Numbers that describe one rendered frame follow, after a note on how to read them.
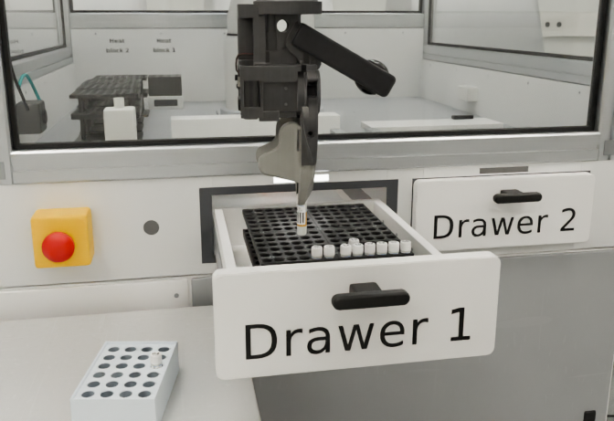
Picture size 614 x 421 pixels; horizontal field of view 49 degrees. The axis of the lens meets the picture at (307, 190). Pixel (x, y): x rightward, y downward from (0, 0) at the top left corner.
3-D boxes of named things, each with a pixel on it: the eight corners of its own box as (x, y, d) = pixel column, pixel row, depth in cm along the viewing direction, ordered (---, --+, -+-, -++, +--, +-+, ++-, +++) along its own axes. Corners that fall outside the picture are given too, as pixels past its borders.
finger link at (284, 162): (258, 205, 73) (256, 120, 71) (312, 204, 74) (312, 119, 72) (259, 212, 70) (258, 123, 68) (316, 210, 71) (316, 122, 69)
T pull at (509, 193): (542, 202, 100) (543, 193, 100) (495, 204, 99) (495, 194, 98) (530, 195, 103) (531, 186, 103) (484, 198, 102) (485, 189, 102)
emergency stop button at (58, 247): (74, 263, 87) (71, 233, 86) (42, 265, 87) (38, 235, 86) (78, 255, 90) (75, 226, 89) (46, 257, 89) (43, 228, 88)
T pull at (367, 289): (410, 305, 64) (411, 291, 64) (333, 311, 63) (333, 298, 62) (398, 290, 67) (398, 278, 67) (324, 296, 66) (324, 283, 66)
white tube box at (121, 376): (156, 433, 68) (154, 398, 67) (72, 433, 68) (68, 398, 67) (179, 370, 80) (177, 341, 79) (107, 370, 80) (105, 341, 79)
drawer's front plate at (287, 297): (493, 354, 71) (502, 256, 68) (217, 381, 66) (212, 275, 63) (486, 347, 73) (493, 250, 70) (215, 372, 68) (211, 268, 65)
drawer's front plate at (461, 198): (588, 241, 107) (596, 173, 105) (414, 253, 102) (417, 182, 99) (582, 237, 109) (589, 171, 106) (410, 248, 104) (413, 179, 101)
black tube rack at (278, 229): (412, 305, 79) (414, 253, 77) (261, 317, 76) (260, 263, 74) (362, 245, 100) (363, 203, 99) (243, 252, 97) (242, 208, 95)
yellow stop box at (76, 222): (90, 268, 90) (86, 215, 88) (33, 271, 89) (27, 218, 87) (95, 255, 95) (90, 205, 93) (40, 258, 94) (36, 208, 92)
